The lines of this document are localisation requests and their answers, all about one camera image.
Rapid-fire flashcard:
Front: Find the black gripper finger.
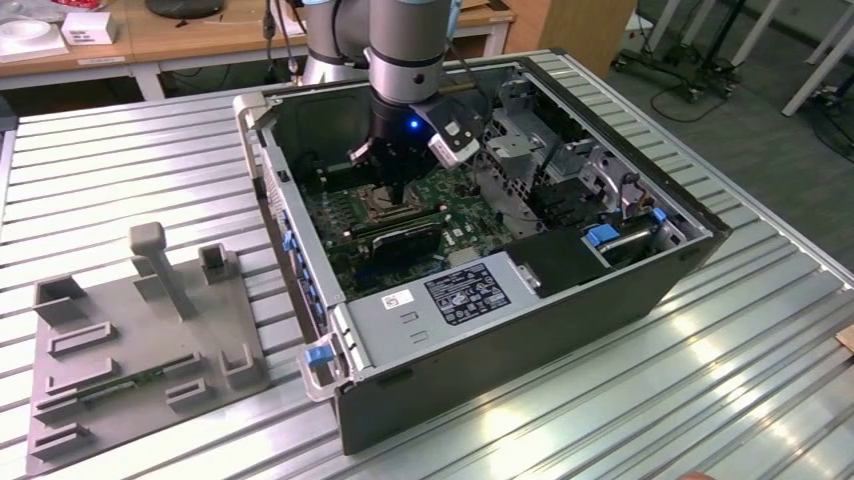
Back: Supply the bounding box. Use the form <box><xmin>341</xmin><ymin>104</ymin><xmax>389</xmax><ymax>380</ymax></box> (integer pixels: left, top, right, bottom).
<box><xmin>398</xmin><ymin>174</ymin><xmax>429</xmax><ymax>205</ymax></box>
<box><xmin>348</xmin><ymin>139</ymin><xmax>401</xmax><ymax>205</ymax></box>

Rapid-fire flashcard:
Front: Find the metal socket cover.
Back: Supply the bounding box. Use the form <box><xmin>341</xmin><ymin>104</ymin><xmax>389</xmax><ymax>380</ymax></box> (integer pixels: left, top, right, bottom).
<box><xmin>357</xmin><ymin>182</ymin><xmax>429</xmax><ymax>224</ymax></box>

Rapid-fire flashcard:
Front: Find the CPU socket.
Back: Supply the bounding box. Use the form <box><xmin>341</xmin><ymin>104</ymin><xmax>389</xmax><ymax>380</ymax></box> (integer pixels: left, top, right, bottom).
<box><xmin>353</xmin><ymin>179</ymin><xmax>433</xmax><ymax>224</ymax></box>

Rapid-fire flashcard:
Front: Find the green RAM stick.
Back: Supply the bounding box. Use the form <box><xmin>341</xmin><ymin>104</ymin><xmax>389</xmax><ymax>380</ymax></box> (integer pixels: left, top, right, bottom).
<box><xmin>345</xmin><ymin>213</ymin><xmax>444</xmax><ymax>241</ymax></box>
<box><xmin>77</xmin><ymin>357</ymin><xmax>193</xmax><ymax>401</ymax></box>

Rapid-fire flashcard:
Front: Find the green motherboard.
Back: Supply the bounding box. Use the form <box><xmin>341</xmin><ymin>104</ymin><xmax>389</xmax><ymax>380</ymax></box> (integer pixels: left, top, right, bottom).
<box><xmin>297</xmin><ymin>148</ymin><xmax>536</xmax><ymax>296</ymax></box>

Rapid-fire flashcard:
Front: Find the black graphics card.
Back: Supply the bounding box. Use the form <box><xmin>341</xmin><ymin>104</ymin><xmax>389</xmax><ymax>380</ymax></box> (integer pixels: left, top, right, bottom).
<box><xmin>352</xmin><ymin>222</ymin><xmax>446</xmax><ymax>294</ymax></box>

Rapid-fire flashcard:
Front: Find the grey metal drive cage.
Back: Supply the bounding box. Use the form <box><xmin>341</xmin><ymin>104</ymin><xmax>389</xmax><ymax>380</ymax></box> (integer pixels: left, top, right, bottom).
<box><xmin>477</xmin><ymin>79</ymin><xmax>606</xmax><ymax>231</ymax></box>

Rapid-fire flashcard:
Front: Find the black plastic shroud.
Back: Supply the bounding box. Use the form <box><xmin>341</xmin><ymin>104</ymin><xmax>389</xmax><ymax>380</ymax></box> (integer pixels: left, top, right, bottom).
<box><xmin>504</xmin><ymin>228</ymin><xmax>620</xmax><ymax>300</ymax></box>

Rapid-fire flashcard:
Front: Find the grey power supply unit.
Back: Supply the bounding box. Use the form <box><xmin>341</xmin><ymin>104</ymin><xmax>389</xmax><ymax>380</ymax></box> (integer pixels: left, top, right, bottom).
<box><xmin>332</xmin><ymin>248</ymin><xmax>544</xmax><ymax>374</ymax></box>

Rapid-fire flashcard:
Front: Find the blue plastic drive clip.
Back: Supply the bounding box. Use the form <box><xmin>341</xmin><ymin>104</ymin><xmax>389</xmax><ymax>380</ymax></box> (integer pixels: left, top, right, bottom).
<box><xmin>584</xmin><ymin>224</ymin><xmax>620</xmax><ymax>249</ymax></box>

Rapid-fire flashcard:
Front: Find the wooden desk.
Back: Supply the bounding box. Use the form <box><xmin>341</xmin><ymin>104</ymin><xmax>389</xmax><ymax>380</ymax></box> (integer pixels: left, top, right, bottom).
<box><xmin>0</xmin><ymin>0</ymin><xmax>520</xmax><ymax>101</ymax></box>

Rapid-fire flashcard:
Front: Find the wooden cabinet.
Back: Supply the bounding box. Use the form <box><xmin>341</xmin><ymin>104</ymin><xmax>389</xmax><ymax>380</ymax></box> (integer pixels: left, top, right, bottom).
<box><xmin>538</xmin><ymin>0</ymin><xmax>637</xmax><ymax>81</ymax></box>

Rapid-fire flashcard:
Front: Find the black wheeled stand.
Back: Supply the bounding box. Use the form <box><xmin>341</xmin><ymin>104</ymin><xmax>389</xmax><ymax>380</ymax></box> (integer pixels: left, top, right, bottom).
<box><xmin>612</xmin><ymin>0</ymin><xmax>744</xmax><ymax>105</ymax></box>

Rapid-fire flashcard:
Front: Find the black PC case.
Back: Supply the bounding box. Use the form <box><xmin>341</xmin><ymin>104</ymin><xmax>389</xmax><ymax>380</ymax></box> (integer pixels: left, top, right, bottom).
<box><xmin>231</xmin><ymin>47</ymin><xmax>735</xmax><ymax>457</ymax></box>

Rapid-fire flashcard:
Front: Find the black round base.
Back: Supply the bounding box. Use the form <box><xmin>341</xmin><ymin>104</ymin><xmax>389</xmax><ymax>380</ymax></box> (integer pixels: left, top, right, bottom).
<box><xmin>146</xmin><ymin>0</ymin><xmax>222</xmax><ymax>19</ymax></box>

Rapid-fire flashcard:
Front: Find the white cardboard box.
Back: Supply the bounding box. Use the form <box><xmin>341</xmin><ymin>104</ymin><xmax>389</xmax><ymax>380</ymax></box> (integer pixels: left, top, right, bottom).
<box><xmin>59</xmin><ymin>12</ymin><xmax>122</xmax><ymax>47</ymax></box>

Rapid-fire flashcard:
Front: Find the grey parts rack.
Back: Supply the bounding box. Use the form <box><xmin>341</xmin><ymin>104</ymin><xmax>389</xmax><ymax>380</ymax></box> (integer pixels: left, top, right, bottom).
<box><xmin>25</xmin><ymin>222</ymin><xmax>273</xmax><ymax>476</ymax></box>

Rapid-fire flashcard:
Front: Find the white tray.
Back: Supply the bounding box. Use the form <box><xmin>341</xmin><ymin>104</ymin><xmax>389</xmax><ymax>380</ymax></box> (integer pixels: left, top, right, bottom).
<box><xmin>0</xmin><ymin>17</ymin><xmax>69</xmax><ymax>56</ymax></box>

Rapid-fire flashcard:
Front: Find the white table leg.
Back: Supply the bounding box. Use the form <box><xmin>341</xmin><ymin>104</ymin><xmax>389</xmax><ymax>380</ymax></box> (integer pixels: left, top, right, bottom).
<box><xmin>731</xmin><ymin>0</ymin><xmax>784</xmax><ymax>67</ymax></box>
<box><xmin>780</xmin><ymin>19</ymin><xmax>854</xmax><ymax>119</ymax></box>

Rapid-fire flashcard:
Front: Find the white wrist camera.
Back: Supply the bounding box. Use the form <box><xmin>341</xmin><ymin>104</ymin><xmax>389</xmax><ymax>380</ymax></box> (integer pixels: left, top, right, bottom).
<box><xmin>426</xmin><ymin>118</ymin><xmax>484</xmax><ymax>169</ymax></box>

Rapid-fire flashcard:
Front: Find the silver hinged bracket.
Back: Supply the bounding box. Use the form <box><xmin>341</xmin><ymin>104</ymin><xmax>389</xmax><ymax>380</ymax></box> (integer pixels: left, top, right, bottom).
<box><xmin>577</xmin><ymin>142</ymin><xmax>656</xmax><ymax>221</ymax></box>

